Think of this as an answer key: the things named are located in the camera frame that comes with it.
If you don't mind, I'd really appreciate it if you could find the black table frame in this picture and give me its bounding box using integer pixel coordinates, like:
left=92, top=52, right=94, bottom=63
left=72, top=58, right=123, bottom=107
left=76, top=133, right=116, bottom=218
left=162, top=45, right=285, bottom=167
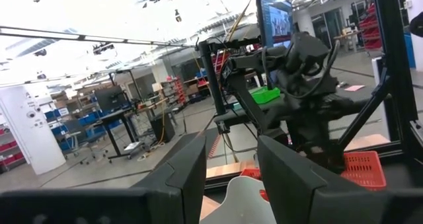
left=203, top=0, right=423, bottom=189

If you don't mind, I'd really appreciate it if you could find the large display screen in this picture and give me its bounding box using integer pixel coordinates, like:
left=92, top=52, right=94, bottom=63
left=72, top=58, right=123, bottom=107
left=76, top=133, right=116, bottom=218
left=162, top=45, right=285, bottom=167
left=256, top=0, right=294, bottom=48

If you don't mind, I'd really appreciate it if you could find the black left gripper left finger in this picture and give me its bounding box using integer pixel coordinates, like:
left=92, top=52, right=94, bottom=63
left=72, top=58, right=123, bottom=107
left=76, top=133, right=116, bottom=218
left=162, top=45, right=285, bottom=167
left=0, top=133, right=208, bottom=224

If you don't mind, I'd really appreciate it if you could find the green plastic bin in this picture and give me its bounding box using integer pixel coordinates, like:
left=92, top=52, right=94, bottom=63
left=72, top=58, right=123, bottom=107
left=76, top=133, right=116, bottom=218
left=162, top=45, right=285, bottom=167
left=249, top=86, right=282, bottom=105

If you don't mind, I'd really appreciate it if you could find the orange mesh plastic basket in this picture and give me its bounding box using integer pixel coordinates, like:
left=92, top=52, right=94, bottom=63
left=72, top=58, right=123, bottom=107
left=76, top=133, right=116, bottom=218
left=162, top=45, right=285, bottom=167
left=240, top=167, right=270, bottom=202
left=340, top=150, right=387, bottom=191

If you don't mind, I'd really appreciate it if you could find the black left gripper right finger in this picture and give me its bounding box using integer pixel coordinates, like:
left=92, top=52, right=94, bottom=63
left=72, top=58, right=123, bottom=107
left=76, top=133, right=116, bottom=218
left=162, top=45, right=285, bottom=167
left=257, top=135, right=423, bottom=224

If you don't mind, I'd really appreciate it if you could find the white round pillar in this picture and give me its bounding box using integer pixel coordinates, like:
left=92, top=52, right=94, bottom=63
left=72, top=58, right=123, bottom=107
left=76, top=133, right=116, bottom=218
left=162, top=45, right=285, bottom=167
left=0, top=84, right=67, bottom=176

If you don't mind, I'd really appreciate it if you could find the pink paper sheet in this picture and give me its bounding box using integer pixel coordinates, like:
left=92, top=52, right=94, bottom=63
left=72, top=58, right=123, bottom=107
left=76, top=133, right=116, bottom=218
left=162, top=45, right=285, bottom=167
left=343, top=84, right=366, bottom=93

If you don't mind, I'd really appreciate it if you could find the white plastic basket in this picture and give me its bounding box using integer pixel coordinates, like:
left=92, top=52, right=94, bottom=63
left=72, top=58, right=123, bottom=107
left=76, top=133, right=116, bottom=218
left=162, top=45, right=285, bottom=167
left=200, top=176, right=278, bottom=224

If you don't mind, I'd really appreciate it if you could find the red bin rack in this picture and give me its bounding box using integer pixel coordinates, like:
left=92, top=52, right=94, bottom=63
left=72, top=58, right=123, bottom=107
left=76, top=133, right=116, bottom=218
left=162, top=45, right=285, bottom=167
left=358, top=4, right=384, bottom=52

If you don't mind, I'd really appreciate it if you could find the black background station frame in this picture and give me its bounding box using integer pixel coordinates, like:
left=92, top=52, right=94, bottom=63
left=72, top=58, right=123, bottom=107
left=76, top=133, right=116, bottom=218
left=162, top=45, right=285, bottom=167
left=197, top=38, right=262, bottom=116

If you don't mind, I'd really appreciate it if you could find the black computer tower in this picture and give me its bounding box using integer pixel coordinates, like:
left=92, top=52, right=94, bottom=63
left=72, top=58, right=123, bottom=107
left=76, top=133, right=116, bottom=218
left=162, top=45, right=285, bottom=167
left=150, top=113, right=176, bottom=144

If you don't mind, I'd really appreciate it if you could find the black standing desk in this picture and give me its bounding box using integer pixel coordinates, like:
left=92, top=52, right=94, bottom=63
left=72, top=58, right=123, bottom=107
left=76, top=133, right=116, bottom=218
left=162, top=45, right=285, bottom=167
left=94, top=85, right=141, bottom=161

